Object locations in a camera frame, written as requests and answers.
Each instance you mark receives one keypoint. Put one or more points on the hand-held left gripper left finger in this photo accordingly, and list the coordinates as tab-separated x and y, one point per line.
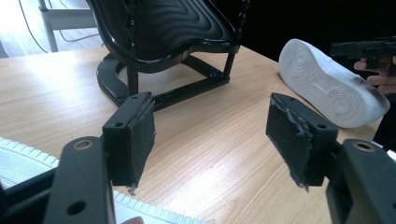
130	140

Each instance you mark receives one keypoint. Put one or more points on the white sneaker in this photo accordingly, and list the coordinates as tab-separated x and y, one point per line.
18	161
323	84

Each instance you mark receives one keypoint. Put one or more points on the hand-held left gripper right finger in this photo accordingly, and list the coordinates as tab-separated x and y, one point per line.
295	137

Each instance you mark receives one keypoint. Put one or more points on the red and black shoe rack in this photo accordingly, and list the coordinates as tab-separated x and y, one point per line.
174	25

